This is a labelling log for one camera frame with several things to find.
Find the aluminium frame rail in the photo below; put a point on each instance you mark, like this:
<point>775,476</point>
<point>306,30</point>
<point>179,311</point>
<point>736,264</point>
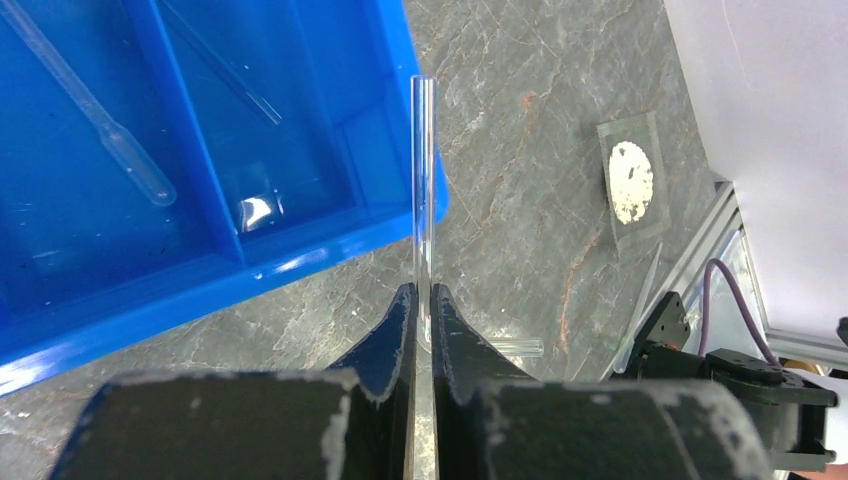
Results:
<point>716,280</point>

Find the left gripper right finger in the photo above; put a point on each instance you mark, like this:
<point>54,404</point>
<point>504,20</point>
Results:
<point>495,421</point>

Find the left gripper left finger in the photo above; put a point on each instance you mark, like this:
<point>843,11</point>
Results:
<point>350,420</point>

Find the small clear glass tube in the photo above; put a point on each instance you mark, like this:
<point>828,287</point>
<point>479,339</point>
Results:
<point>518,347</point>

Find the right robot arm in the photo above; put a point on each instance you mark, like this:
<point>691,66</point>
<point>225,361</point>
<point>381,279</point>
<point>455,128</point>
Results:
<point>788,411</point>

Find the blue divided plastic tray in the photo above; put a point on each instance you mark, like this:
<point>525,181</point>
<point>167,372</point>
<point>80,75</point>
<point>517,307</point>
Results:
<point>90,266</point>

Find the white round disc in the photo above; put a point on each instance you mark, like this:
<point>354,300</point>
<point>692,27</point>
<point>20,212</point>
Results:
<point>631,182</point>

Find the thin clear glass rod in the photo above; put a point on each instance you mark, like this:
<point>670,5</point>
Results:
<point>423,156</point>

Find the clear plastic pipette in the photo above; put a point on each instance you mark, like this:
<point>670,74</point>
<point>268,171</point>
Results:
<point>118,141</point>

